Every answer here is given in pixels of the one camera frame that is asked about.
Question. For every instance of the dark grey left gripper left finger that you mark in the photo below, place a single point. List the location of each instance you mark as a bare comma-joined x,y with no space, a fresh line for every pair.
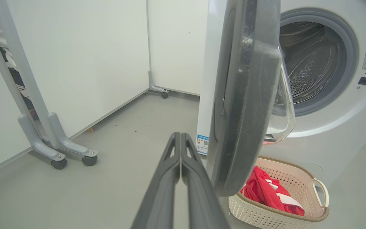
160,197

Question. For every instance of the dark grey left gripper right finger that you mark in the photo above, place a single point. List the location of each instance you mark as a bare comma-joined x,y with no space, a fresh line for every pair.
202,203

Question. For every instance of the red cloth garment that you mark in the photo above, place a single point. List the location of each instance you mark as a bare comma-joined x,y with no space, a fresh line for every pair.
262,190

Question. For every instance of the washing machine door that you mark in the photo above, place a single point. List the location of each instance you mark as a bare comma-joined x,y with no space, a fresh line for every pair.
249,111

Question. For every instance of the cream perforated laundry basket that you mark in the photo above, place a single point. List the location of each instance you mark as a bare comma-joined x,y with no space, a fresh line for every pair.
300,181

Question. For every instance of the white front-load washing machine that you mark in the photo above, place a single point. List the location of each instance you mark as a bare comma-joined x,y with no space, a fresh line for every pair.
338,140

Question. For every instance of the black door lock socket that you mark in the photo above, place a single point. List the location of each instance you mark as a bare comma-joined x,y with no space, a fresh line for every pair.
363,80

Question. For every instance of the blue energy label sticker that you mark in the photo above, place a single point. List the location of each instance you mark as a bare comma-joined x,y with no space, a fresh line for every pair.
202,144

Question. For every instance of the grey partition stand with caster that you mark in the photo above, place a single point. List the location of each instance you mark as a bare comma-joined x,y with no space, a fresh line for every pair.
157,87
52,136

